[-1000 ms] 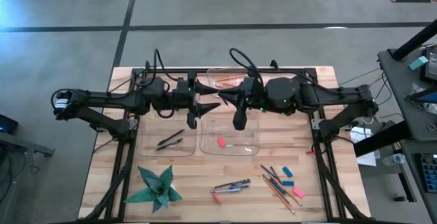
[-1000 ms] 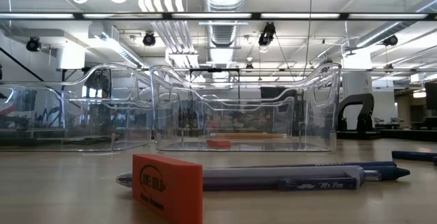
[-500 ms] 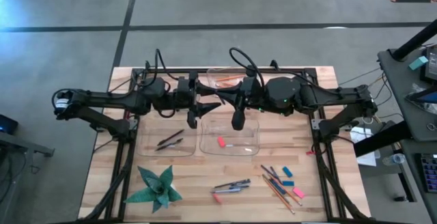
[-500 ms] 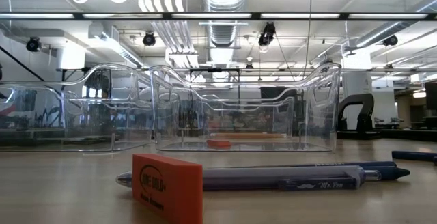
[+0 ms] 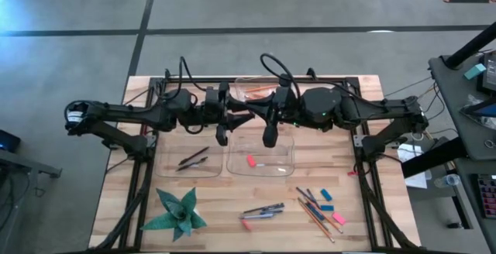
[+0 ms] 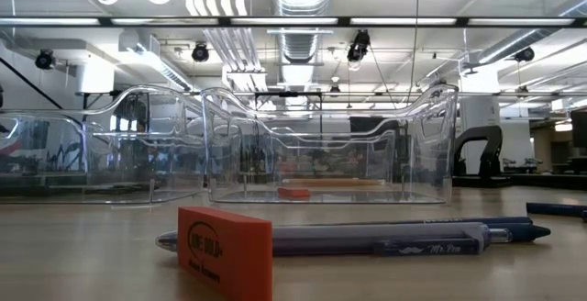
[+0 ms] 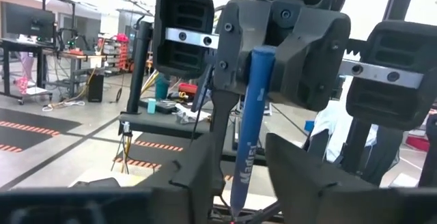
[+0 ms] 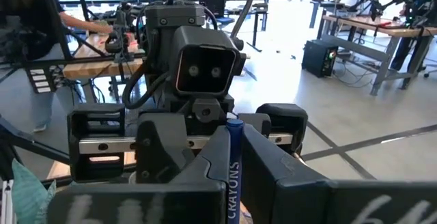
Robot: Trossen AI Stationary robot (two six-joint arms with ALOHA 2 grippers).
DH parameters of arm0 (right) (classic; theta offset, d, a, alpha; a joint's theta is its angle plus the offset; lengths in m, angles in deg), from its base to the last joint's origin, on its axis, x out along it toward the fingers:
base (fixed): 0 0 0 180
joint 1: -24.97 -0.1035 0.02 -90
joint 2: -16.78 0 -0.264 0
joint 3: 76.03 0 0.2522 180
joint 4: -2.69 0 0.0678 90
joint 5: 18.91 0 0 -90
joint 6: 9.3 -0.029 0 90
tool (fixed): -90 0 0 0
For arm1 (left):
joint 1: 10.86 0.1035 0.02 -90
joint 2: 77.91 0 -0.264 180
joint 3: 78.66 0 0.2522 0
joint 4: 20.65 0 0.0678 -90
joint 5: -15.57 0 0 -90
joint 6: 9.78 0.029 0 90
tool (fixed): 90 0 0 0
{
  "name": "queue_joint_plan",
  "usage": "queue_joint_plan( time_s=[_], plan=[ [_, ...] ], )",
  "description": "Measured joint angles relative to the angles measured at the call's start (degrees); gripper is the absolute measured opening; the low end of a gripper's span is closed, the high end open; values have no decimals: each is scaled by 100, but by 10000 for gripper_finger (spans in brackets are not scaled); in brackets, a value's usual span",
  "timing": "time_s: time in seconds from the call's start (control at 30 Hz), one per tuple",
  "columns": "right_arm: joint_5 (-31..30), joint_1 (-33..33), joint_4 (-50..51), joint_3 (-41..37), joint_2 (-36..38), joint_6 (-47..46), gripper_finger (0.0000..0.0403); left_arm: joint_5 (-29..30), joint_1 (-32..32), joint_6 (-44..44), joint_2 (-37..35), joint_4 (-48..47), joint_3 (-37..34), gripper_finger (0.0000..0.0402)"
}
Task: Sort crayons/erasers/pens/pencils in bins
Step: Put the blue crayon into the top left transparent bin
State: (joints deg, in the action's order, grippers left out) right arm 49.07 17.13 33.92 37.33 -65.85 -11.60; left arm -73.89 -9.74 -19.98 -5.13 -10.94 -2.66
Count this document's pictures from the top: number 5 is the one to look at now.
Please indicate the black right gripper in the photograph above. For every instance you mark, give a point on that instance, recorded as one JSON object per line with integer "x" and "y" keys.
{"x": 286, "y": 107}

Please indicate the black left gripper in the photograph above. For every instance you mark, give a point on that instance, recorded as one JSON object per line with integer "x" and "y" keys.
{"x": 212, "y": 107}

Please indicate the salmon pink eraser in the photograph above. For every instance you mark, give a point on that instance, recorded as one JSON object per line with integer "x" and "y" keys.
{"x": 252, "y": 161}

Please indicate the clear plastic bin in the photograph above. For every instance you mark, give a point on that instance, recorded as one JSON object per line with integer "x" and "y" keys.
{"x": 279, "y": 165}
{"x": 240, "y": 85}
{"x": 170, "y": 169}

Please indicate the black pen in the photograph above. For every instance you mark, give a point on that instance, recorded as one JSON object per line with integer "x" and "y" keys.
{"x": 267, "y": 207}
{"x": 192, "y": 163}
{"x": 193, "y": 155}

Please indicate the dark blue pen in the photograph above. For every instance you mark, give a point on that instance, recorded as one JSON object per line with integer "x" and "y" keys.
{"x": 302, "y": 193}
{"x": 313, "y": 198}
{"x": 273, "y": 211}

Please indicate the light pink eraser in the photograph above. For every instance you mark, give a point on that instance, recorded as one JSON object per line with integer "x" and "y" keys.
{"x": 339, "y": 218}

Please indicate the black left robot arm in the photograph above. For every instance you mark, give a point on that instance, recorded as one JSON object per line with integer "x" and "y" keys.
{"x": 128, "y": 112}

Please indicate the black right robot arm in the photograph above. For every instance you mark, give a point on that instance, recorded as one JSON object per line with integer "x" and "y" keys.
{"x": 372, "y": 108}

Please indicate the translucent grey Mr. Pen pen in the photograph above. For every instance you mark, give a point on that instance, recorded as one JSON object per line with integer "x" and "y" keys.
{"x": 257, "y": 216}

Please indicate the orange eraser with oval print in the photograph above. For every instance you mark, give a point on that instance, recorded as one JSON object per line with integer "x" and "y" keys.
{"x": 246, "y": 225}

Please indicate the green artificial succulent plant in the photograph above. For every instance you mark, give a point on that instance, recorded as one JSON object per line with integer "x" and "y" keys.
{"x": 178, "y": 215}

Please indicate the white paper sheet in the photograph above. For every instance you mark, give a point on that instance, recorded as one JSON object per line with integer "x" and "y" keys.
{"x": 410, "y": 155}

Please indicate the black diagonal beam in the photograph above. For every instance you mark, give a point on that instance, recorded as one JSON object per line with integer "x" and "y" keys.
{"x": 434, "y": 157}

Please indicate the black side desk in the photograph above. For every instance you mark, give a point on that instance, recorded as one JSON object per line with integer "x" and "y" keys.
{"x": 453, "y": 91}

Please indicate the clear plastic bottle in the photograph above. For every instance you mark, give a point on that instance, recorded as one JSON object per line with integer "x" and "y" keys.
{"x": 447, "y": 180}

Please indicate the teal box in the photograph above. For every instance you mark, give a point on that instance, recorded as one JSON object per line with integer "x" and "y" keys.
{"x": 475, "y": 71}

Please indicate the black diagonal pole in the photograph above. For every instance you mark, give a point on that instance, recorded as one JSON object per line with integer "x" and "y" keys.
{"x": 470, "y": 47}

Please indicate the tablet with blue screen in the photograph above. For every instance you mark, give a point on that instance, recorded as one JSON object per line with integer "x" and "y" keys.
{"x": 486, "y": 110}

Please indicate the grey metal furniture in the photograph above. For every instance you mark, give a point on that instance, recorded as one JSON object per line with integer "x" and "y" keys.
{"x": 23, "y": 165}

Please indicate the black screen device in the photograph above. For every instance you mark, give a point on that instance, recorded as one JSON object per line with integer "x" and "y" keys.
{"x": 490, "y": 72}

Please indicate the black device with blue light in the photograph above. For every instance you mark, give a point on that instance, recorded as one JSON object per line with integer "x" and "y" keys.
{"x": 9, "y": 141}

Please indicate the keyboard with coloured keys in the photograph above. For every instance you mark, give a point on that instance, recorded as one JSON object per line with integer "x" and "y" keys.
{"x": 487, "y": 196}

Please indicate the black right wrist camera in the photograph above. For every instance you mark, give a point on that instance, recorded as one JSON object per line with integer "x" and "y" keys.
{"x": 270, "y": 136}

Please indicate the black frame clamp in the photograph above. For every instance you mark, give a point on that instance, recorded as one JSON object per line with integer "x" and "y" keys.
{"x": 311, "y": 73}
{"x": 167, "y": 74}

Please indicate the black metal rig frame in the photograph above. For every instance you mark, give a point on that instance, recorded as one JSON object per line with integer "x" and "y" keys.
{"x": 341, "y": 79}

